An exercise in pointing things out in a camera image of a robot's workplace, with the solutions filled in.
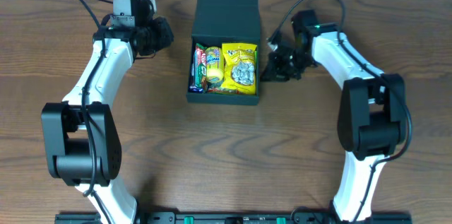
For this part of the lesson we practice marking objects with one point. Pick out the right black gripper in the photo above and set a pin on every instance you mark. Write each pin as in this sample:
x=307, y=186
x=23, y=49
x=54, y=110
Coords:
x=281, y=63

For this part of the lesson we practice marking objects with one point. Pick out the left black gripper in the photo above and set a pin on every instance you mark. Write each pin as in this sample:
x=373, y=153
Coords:
x=159, y=34

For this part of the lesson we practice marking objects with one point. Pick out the yellow sunflower seed bag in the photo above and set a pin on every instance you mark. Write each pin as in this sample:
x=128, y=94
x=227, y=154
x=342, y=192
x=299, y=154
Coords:
x=228, y=47

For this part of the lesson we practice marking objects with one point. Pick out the black gift box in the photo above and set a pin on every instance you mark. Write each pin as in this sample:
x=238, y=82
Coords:
x=225, y=21

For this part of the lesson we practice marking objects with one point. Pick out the green Haribo gummy bag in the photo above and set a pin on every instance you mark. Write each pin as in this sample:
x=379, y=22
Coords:
x=226, y=90

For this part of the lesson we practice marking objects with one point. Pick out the yellow plastic candy canister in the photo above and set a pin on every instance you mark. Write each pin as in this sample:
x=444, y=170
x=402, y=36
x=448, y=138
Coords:
x=215, y=64

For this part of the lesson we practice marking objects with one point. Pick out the red green KitKat bar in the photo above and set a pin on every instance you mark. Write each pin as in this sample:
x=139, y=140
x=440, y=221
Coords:
x=202, y=56

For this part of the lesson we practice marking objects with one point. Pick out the dark blue Dairy Milk bar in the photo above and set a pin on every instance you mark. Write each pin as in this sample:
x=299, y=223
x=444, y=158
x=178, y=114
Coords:
x=192, y=79

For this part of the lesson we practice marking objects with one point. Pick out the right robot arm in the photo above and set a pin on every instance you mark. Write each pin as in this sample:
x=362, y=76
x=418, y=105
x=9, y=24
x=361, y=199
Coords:
x=371, y=117

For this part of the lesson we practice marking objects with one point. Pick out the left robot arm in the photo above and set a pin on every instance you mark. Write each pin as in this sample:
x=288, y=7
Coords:
x=80, y=137

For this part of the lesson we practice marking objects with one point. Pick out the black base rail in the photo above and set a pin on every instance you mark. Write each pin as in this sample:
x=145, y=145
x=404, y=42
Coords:
x=233, y=218

